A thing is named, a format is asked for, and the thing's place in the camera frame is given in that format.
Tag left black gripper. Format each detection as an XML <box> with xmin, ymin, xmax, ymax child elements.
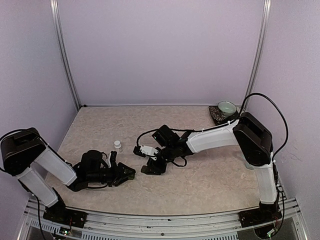
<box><xmin>87</xmin><ymin>162</ymin><xmax>136</xmax><ymax>187</ymax></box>

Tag white pill bottle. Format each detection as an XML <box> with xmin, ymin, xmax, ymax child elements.
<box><xmin>114</xmin><ymin>140</ymin><xmax>123</xmax><ymax>153</ymax></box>

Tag green pill organizer box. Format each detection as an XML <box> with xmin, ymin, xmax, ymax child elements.
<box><xmin>127</xmin><ymin>174</ymin><xmax>135</xmax><ymax>180</ymax></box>

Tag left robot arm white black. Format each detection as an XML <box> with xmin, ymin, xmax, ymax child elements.
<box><xmin>0</xmin><ymin>127</ymin><xmax>136</xmax><ymax>223</ymax></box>

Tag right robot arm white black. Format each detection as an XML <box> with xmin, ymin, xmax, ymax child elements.
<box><xmin>133</xmin><ymin>110</ymin><xmax>285</xmax><ymax>225</ymax></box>

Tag black patterned tray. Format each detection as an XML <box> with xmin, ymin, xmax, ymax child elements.
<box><xmin>208</xmin><ymin>106</ymin><xmax>239</xmax><ymax>126</ymax></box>

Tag pale green bowl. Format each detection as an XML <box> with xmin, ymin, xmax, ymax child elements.
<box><xmin>217</xmin><ymin>101</ymin><xmax>237</xmax><ymax>117</ymax></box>

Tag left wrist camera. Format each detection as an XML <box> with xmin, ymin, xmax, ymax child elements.
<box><xmin>108</xmin><ymin>151</ymin><xmax>117</xmax><ymax>168</ymax></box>

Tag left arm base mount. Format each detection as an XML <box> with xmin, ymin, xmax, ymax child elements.
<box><xmin>43</xmin><ymin>207</ymin><xmax>88</xmax><ymax>229</ymax></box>

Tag front aluminium rail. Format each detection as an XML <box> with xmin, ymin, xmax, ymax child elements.
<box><xmin>15</xmin><ymin>199</ymin><xmax>309</xmax><ymax>240</ymax></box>

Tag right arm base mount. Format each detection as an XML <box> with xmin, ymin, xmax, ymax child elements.
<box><xmin>238</xmin><ymin>208</ymin><xmax>282</xmax><ymax>228</ymax></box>

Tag left aluminium frame post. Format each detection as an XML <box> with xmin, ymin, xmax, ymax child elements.
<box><xmin>50</xmin><ymin>0</ymin><xmax>82</xmax><ymax>111</ymax></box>

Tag aluminium frame post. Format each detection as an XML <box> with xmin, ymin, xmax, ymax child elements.
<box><xmin>244</xmin><ymin>0</ymin><xmax>272</xmax><ymax>97</ymax></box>
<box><xmin>50</xmin><ymin>0</ymin><xmax>82</xmax><ymax>111</ymax></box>

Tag right aluminium frame post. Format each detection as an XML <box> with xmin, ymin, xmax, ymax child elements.
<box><xmin>244</xmin><ymin>0</ymin><xmax>272</xmax><ymax>97</ymax></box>

